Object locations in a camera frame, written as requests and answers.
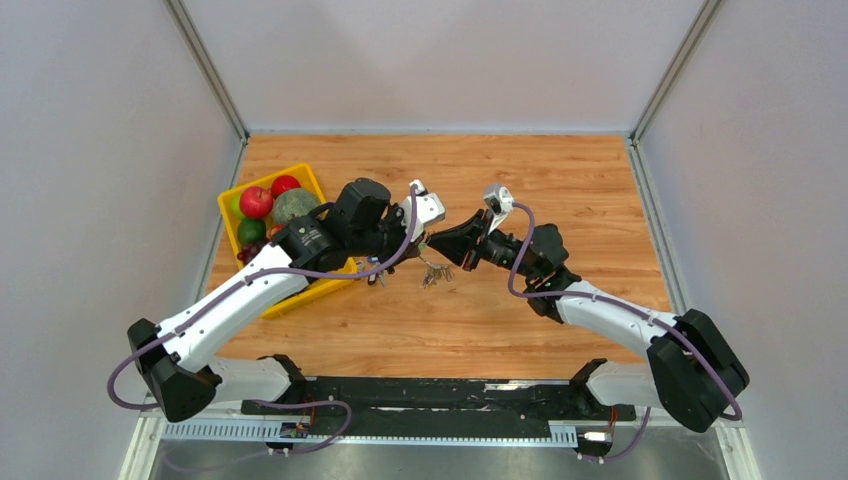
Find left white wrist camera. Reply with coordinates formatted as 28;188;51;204
400;179;446;242

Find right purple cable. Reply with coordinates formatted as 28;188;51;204
506;201;745;423

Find red cherry cluster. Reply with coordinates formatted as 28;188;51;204
266;224;284;241

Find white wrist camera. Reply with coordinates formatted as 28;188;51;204
400;179;446;242
483;183;514;234

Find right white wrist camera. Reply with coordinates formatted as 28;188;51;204
483;183;514;234

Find green netted melon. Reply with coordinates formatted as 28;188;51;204
271;188;322;226

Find purple grape bunch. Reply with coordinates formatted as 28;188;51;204
236;239;267;265

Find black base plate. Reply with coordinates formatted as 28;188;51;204
282;376;636;436

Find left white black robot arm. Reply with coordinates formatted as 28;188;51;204
107;178;445;423

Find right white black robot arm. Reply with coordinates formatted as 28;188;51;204
427;210;750;433

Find grey slotted cable duct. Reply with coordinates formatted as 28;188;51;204
160;417;578;448

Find green lime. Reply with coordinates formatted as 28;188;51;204
237;218;267;245

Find light green apple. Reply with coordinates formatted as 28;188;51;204
229;193;245;220

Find removed keys with tags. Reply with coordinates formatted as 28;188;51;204
356;256;393;287

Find silver keyring with keys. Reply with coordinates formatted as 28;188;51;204
419;257;455;289

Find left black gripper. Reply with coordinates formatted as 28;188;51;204
348;201;425;273

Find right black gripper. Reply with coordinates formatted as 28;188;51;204
425;208;540;281

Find yellow plastic tray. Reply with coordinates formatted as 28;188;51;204
217;163;352;319

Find red apple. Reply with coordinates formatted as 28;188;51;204
238;186;274;220
270;175;302;199

